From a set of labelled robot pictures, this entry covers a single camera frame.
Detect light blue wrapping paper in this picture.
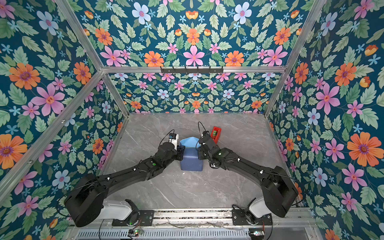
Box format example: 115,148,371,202
180,137,203,172

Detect aluminium mounting rail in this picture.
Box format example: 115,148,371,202
68,207,319,230

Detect white cable duct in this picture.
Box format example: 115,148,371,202
76,229,251,240

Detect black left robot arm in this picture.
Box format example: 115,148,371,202
64,143,186,228

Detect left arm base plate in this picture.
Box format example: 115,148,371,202
112,210,155,227

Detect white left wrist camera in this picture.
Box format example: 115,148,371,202
168,133,179,150

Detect black hook rail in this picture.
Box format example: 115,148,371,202
160,67,224,74

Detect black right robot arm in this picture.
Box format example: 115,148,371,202
199,131,299,225

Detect red tape dispenser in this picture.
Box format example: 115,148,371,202
211,127,222,144

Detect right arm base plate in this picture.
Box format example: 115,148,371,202
231,209,273,226

